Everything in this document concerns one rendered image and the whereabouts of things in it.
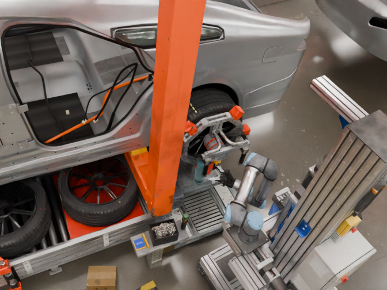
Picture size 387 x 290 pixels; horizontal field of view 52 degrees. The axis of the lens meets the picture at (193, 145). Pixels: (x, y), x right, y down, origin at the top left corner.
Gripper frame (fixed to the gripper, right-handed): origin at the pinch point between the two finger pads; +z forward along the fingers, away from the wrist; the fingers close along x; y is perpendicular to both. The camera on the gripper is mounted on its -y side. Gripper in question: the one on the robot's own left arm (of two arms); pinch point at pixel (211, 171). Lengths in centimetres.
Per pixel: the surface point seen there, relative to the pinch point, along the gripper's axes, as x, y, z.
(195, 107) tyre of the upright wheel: 24, -33, 29
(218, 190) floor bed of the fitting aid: 43, 73, -6
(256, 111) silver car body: 83, -3, -12
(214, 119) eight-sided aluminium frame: 26.5, -27.8, 12.9
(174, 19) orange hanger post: -49, -144, 27
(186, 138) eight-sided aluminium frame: 8.0, -15.6, 26.6
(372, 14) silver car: 248, -49, -82
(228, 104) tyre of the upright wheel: 42, -34, 8
